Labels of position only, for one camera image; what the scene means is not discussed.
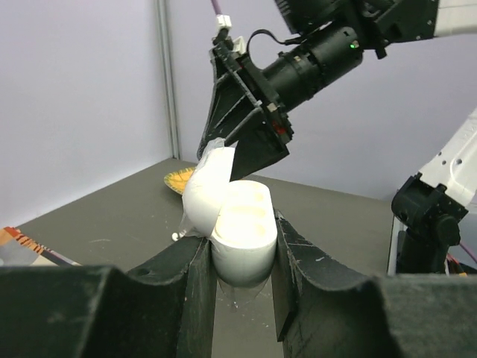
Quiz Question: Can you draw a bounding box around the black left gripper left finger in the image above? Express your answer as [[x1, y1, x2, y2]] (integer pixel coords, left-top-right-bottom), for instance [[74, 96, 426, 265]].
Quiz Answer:
[[1, 237, 216, 357]]

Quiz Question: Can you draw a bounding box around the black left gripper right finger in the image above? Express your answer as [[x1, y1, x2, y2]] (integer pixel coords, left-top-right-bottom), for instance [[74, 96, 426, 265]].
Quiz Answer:
[[271, 212, 476, 357]]

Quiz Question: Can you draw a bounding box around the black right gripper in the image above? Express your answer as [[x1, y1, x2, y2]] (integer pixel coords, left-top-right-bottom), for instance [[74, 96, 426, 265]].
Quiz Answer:
[[197, 28, 293, 181]]

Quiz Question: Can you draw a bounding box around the white earbud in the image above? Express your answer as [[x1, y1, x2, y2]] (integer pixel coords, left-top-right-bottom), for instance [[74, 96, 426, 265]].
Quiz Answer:
[[171, 232, 185, 242]]

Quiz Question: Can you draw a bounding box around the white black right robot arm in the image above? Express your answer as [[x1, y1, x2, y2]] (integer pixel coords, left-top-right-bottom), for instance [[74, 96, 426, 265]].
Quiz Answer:
[[197, 1, 476, 274]]

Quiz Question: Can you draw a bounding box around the yellow woven leaf dish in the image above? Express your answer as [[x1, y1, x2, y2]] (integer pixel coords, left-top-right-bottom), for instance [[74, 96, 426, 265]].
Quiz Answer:
[[163, 167, 195, 195]]

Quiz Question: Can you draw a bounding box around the colourful patchwork placemat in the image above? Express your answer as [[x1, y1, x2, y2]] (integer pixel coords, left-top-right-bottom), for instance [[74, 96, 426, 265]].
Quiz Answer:
[[0, 227, 79, 267]]

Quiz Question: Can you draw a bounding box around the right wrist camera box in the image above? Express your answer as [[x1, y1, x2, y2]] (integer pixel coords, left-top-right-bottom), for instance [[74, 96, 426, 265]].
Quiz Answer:
[[212, 14, 246, 55]]

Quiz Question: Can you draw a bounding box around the aluminium frame rail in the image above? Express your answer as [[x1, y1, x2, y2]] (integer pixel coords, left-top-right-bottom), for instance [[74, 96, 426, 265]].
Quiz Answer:
[[155, 0, 182, 160]]

